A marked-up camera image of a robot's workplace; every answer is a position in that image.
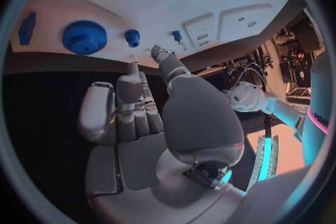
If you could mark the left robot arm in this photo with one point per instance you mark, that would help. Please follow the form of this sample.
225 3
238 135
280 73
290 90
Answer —
252 98

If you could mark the small blue peg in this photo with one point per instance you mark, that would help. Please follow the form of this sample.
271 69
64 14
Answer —
176 35

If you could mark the glowing light bar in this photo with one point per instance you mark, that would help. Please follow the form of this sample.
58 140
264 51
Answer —
266 156

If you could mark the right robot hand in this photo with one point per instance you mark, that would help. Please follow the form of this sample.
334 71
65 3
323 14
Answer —
199 119

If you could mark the white task board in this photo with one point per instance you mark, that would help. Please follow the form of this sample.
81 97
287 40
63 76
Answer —
147 7

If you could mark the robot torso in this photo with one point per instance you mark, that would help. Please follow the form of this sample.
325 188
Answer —
319 102

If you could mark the small blue gear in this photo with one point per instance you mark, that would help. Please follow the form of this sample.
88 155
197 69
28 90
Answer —
132 37

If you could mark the large blue gear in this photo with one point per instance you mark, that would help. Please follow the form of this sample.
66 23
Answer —
84 37

